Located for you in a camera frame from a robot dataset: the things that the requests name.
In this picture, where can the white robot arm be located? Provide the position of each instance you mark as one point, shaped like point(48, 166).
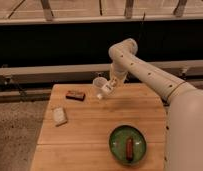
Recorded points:
point(184, 133)

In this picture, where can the dark brown rectangular block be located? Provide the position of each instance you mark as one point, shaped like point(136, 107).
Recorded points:
point(75, 95)

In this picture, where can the white rectangular sponge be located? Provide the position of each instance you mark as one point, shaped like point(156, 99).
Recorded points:
point(59, 116)

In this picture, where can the wooden table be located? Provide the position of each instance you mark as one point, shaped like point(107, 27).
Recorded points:
point(82, 143)

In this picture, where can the green bowl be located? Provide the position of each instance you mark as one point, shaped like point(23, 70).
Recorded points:
point(117, 144)

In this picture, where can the brown sausage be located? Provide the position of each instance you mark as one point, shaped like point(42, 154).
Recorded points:
point(129, 149)

